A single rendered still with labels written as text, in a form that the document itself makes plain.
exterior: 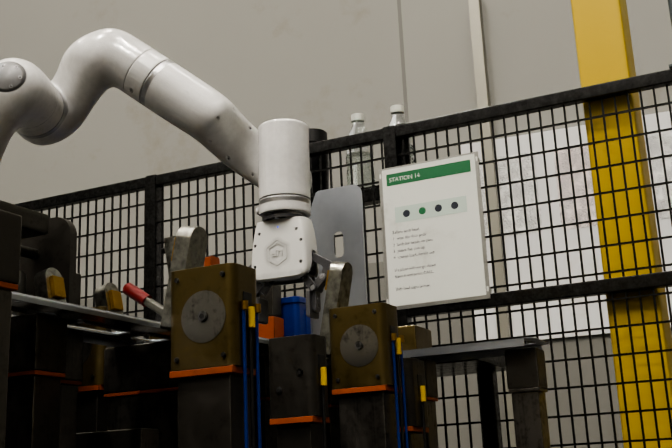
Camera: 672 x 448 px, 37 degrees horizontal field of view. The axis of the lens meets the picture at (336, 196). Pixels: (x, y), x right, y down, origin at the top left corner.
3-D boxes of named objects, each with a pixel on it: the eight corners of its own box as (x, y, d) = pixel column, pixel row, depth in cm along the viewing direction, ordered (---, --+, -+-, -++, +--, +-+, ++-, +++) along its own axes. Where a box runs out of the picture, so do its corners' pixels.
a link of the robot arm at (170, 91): (158, 126, 182) (295, 218, 176) (133, 94, 167) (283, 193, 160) (187, 87, 184) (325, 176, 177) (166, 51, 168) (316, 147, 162)
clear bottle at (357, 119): (368, 191, 228) (364, 108, 233) (342, 196, 230) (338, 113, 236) (380, 198, 233) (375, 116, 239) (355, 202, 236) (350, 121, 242)
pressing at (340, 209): (369, 366, 180) (360, 182, 189) (312, 372, 185) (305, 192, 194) (371, 366, 180) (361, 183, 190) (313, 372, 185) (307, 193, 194)
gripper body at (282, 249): (245, 213, 163) (246, 282, 160) (301, 204, 159) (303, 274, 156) (269, 223, 169) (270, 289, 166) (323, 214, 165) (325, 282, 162)
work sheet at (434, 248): (490, 298, 202) (477, 151, 211) (386, 311, 212) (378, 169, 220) (493, 299, 204) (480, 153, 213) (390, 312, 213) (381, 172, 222)
